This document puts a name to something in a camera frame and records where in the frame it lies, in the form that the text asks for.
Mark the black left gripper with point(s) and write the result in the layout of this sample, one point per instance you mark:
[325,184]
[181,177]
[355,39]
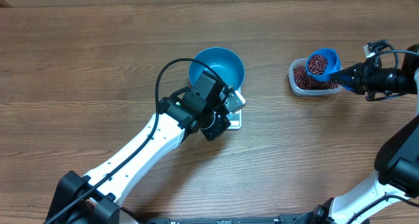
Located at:
[214,133]

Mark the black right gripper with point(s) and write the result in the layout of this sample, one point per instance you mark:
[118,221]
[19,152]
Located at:
[363,74]

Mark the blue plastic measuring scoop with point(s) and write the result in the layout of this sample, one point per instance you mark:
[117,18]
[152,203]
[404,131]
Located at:
[333,66]

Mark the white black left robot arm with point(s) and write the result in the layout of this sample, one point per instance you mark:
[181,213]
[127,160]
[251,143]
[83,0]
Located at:
[98,196]

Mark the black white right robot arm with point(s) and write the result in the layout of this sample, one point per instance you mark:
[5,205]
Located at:
[395,174]

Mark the white digital kitchen scale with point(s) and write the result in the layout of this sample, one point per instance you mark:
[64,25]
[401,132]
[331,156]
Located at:
[235,119]

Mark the teal metal bowl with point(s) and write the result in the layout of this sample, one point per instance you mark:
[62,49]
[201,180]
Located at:
[225,63]

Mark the red beans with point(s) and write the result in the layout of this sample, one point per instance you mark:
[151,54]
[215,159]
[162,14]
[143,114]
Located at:
[316,65]

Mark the clear plastic bean container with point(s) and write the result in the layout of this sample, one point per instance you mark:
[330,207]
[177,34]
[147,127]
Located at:
[300,92]

